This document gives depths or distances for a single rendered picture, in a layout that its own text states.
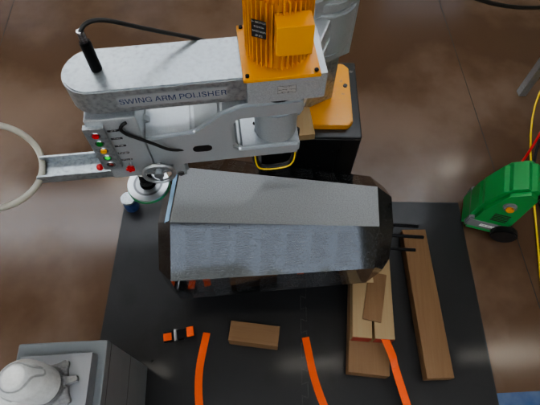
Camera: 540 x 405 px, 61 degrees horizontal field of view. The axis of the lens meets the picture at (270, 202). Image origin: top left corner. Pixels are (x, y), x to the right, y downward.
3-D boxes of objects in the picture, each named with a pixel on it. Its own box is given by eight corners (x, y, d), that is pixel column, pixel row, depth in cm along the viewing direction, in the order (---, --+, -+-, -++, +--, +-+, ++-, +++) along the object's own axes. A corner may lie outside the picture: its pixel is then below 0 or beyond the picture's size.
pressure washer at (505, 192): (512, 202, 334) (585, 128, 258) (510, 245, 318) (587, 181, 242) (463, 190, 339) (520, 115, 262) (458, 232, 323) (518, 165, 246)
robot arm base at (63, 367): (80, 401, 189) (75, 399, 184) (27, 415, 188) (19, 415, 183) (79, 357, 198) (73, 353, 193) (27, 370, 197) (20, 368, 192)
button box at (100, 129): (123, 162, 203) (103, 123, 178) (123, 168, 202) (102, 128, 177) (104, 165, 203) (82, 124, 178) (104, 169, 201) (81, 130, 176)
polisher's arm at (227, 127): (292, 131, 233) (297, 59, 189) (299, 169, 222) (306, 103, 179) (145, 146, 228) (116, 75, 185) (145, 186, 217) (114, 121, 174)
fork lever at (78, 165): (187, 143, 229) (186, 137, 225) (189, 176, 220) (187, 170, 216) (43, 155, 223) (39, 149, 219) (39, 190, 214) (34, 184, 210)
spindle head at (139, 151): (191, 136, 226) (175, 70, 187) (193, 173, 216) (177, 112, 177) (116, 143, 224) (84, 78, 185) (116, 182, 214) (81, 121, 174)
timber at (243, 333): (229, 344, 285) (227, 340, 274) (232, 325, 290) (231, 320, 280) (277, 350, 283) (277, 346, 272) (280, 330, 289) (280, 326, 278)
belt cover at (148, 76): (312, 56, 192) (316, 24, 178) (323, 103, 181) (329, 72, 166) (79, 78, 186) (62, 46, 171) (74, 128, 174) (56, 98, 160)
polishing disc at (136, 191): (173, 169, 244) (173, 169, 243) (162, 205, 234) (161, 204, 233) (135, 164, 246) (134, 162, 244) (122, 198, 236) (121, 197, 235)
